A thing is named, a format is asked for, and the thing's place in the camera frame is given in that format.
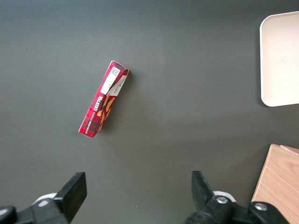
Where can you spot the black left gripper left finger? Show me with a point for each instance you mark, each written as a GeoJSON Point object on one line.
{"type": "Point", "coordinates": [72, 196]}

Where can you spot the white rectangular tray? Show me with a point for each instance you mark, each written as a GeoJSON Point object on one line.
{"type": "Point", "coordinates": [280, 58]}

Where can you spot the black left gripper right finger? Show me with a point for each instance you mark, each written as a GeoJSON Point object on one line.
{"type": "Point", "coordinates": [203, 196]}

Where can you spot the wooden drawer cabinet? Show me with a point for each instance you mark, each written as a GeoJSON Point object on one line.
{"type": "Point", "coordinates": [280, 182]}

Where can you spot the red tartan cookie box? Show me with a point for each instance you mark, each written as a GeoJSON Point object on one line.
{"type": "Point", "coordinates": [102, 100]}

